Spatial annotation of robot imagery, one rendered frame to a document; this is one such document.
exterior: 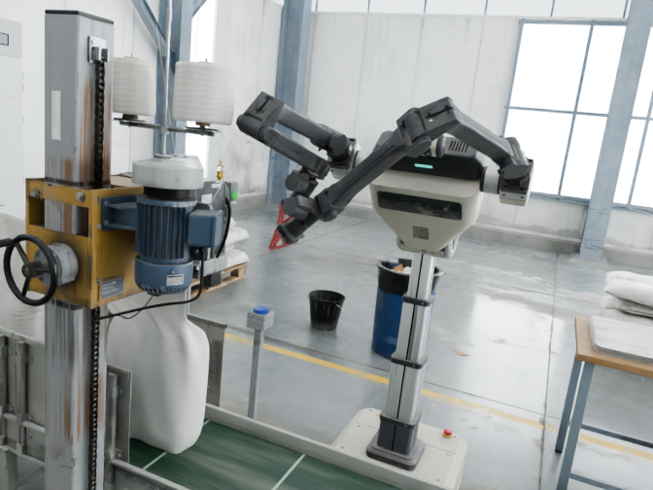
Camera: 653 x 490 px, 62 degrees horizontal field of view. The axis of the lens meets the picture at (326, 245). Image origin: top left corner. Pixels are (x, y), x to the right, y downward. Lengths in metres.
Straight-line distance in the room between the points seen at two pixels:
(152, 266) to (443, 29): 8.78
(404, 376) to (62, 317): 1.28
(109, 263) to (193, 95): 0.50
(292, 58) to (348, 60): 1.02
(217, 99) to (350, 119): 8.69
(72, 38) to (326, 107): 8.98
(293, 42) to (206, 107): 9.03
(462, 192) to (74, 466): 1.43
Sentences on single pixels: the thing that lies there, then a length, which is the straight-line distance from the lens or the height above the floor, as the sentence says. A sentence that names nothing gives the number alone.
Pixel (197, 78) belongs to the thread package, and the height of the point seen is 1.64.
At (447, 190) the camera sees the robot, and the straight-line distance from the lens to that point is 1.84.
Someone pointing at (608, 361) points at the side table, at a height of 0.75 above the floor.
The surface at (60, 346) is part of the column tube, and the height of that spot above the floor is 0.89.
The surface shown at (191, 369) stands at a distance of 1.94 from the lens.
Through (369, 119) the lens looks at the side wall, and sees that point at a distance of 10.03.
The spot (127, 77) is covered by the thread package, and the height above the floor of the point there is 1.63.
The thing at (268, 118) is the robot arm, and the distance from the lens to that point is 1.52.
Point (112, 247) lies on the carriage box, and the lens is 1.56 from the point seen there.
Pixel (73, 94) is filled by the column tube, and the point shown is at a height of 1.56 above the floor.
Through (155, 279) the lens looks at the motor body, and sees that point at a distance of 1.46.
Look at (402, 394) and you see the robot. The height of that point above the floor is 0.55.
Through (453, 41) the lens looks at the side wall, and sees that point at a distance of 9.81.
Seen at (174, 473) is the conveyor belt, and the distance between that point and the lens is 2.02.
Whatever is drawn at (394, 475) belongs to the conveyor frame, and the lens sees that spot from 2.06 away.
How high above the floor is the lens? 1.55
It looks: 12 degrees down
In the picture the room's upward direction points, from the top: 6 degrees clockwise
